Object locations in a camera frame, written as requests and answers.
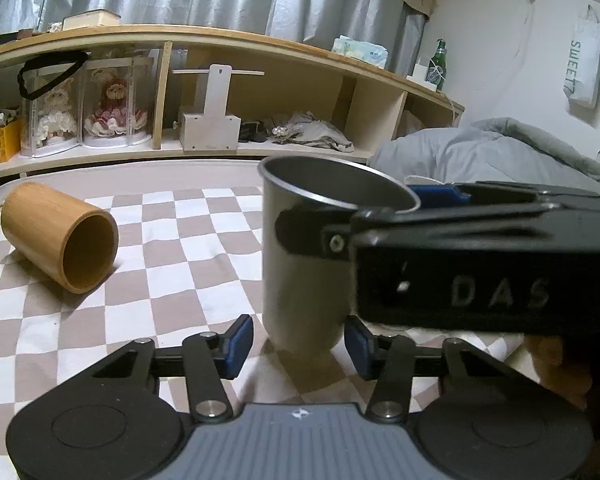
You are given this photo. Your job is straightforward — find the grey metal cup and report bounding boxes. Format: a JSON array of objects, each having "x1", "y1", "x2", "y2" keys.
[{"x1": 259, "y1": 156, "x2": 422, "y2": 354}]

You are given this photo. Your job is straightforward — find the grey cloth pile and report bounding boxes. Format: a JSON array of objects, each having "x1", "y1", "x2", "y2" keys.
[{"x1": 239, "y1": 109, "x2": 356, "y2": 154}]

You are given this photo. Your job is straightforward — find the clear plastic bag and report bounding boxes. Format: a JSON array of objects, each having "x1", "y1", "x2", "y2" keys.
[{"x1": 396, "y1": 107, "x2": 427, "y2": 140}]

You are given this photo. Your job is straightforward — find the green glass bottle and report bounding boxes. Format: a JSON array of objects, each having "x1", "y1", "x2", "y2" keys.
[{"x1": 426, "y1": 38, "x2": 449, "y2": 93}]

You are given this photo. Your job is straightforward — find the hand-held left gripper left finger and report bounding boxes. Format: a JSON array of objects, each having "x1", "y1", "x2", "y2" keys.
[{"x1": 87, "y1": 314, "x2": 255, "y2": 422}]

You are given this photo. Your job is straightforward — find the checkered bed sheet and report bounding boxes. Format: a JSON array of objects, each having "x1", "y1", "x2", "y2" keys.
[{"x1": 0, "y1": 159, "x2": 541, "y2": 480}]

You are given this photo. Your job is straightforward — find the wooden shelf unit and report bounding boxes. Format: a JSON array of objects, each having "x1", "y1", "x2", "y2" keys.
[{"x1": 0, "y1": 24, "x2": 467, "y2": 182}]

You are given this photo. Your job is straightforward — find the person's right hand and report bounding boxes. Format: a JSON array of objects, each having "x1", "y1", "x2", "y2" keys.
[{"x1": 524, "y1": 334, "x2": 595, "y2": 411}]

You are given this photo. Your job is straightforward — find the white paper bag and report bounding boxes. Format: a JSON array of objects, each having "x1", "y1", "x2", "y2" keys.
[{"x1": 563, "y1": 4, "x2": 600, "y2": 111}]

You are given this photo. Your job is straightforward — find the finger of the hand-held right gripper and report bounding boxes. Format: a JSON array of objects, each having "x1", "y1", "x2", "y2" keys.
[
  {"x1": 408, "y1": 181, "x2": 600, "y2": 211},
  {"x1": 274, "y1": 207, "x2": 362, "y2": 259}
]

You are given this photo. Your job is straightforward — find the bamboo cup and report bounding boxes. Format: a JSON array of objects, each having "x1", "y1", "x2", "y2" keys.
[{"x1": 0, "y1": 181, "x2": 120, "y2": 295}]

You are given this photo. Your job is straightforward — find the white wooden stand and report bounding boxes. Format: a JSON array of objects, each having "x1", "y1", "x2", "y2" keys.
[{"x1": 171, "y1": 64, "x2": 267, "y2": 154}]

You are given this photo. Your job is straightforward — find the tissue pack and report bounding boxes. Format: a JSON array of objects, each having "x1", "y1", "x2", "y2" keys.
[{"x1": 331, "y1": 35, "x2": 389, "y2": 69}]

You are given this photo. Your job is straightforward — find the red-dressed bear doll in case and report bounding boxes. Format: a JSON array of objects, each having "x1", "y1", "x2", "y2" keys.
[{"x1": 81, "y1": 56, "x2": 157, "y2": 149}]

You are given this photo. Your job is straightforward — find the black strap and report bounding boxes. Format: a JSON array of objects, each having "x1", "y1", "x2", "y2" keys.
[{"x1": 17, "y1": 51, "x2": 91, "y2": 102}]

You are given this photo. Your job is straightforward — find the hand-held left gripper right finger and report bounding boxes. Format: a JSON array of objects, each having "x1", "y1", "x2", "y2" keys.
[{"x1": 344, "y1": 315, "x2": 511, "y2": 422}]

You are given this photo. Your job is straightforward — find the cream flat box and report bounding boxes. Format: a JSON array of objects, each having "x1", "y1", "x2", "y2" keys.
[{"x1": 61, "y1": 9, "x2": 123, "y2": 31}]

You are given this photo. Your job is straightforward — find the white-dressed bear doll in case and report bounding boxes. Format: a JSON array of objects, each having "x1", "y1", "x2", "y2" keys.
[{"x1": 19, "y1": 60, "x2": 83, "y2": 157}]

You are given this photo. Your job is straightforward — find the grey duvet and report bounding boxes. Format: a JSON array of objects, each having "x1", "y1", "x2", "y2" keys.
[{"x1": 367, "y1": 117, "x2": 600, "y2": 197}]

